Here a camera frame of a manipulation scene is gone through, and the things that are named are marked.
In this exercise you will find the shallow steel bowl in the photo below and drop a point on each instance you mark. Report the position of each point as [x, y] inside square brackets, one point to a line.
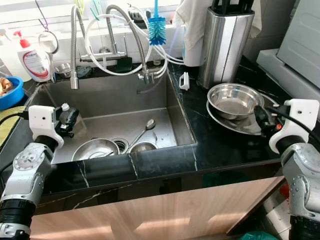
[92, 146]

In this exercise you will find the orange object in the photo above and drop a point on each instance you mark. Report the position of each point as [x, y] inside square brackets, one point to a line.
[286, 192]

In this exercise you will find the dark green sponge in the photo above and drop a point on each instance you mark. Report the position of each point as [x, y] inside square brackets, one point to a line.
[123, 64]

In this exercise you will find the stainless steel knife block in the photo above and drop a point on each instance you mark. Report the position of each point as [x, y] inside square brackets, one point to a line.
[225, 50]

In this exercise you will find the small white plastic clip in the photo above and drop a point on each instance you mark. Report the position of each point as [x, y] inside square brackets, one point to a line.
[181, 81]

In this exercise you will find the tiny steel bowl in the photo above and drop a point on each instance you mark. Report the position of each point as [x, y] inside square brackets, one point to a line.
[62, 70]

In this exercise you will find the stainless steel kitchen sink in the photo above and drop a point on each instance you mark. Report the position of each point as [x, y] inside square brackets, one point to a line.
[120, 107]

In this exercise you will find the yellow cloth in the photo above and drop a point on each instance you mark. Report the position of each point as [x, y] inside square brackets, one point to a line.
[7, 125]

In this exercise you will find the wide steel bowl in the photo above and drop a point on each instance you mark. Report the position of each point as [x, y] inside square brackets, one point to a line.
[235, 100]

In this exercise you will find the steel fork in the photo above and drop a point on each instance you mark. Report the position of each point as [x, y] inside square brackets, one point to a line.
[102, 154]

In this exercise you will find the blue plastic bowl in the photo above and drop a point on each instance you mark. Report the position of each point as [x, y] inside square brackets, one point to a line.
[14, 100]

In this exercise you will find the sink drain strainer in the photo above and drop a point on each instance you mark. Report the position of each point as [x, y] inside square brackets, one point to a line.
[121, 145]

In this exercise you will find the small steel cup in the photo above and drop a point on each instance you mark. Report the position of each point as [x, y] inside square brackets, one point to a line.
[142, 148]

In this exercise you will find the wooden cabinet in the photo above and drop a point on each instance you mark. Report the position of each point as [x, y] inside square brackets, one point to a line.
[155, 215]

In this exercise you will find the white hanging towel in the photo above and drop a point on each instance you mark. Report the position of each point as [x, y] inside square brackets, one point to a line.
[195, 20]

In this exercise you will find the white soap bottle red pump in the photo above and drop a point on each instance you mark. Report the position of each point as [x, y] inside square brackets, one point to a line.
[34, 65]

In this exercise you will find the white appliance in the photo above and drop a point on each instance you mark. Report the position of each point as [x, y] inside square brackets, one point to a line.
[302, 45]

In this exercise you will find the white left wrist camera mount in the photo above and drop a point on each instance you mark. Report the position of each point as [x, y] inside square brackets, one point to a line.
[41, 117]

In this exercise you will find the white jug blue label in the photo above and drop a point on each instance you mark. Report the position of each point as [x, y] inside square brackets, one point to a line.
[194, 55]

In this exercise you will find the large steel plate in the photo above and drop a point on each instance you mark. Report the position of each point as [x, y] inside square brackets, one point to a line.
[235, 126]

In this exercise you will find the blue bottle brush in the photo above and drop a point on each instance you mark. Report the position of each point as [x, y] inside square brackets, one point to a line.
[157, 30]

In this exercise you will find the teal plastic hook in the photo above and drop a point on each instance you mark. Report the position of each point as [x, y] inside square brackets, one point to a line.
[95, 10]

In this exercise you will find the steel spoon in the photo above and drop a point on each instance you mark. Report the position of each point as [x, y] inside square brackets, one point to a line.
[150, 123]

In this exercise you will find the steel gooseneck faucet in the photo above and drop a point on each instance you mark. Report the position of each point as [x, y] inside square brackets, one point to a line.
[112, 35]

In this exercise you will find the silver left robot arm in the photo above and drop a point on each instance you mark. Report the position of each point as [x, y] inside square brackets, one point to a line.
[30, 167]

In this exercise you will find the brown food scraps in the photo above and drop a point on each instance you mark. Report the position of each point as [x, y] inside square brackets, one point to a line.
[6, 85]

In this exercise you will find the green bag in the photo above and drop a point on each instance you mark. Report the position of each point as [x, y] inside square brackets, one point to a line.
[260, 236]

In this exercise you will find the white spray bottle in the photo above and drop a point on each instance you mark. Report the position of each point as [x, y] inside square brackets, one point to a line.
[7, 55]

